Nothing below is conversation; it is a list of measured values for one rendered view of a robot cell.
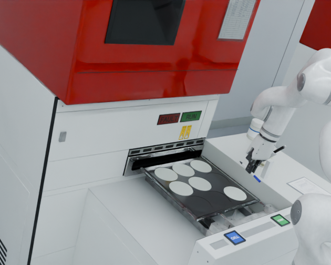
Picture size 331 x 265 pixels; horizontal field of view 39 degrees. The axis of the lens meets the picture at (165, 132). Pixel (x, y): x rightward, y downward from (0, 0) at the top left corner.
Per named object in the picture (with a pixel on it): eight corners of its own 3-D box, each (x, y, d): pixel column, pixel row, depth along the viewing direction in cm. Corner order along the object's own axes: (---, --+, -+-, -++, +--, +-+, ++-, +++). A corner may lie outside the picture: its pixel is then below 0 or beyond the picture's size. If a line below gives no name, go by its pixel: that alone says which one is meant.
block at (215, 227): (208, 228, 171) (211, 222, 170) (215, 226, 173) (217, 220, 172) (224, 242, 166) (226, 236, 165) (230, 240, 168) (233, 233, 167)
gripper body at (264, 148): (272, 130, 191) (259, 152, 195) (254, 128, 185) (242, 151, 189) (283, 140, 185) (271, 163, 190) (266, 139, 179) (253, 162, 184)
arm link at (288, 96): (276, 75, 156) (245, 119, 183) (320, 94, 156) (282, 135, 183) (282, 56, 161) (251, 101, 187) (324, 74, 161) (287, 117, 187)
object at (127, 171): (122, 174, 195) (127, 155, 191) (196, 160, 224) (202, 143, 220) (124, 177, 194) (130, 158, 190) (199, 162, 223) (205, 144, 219)
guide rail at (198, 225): (144, 180, 202) (146, 173, 200) (148, 179, 203) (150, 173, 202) (225, 254, 170) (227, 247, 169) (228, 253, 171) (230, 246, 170)
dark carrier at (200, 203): (143, 169, 195) (143, 167, 194) (200, 158, 217) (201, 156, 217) (197, 218, 173) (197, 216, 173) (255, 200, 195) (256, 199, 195)
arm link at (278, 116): (260, 129, 180) (282, 138, 180) (276, 99, 175) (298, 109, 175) (259, 121, 188) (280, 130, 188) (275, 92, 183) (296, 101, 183)
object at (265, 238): (184, 273, 156) (195, 240, 150) (280, 232, 192) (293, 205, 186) (202, 292, 150) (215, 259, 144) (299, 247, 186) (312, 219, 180)
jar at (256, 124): (243, 135, 235) (249, 118, 231) (252, 133, 240) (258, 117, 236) (253, 142, 231) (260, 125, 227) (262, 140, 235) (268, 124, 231)
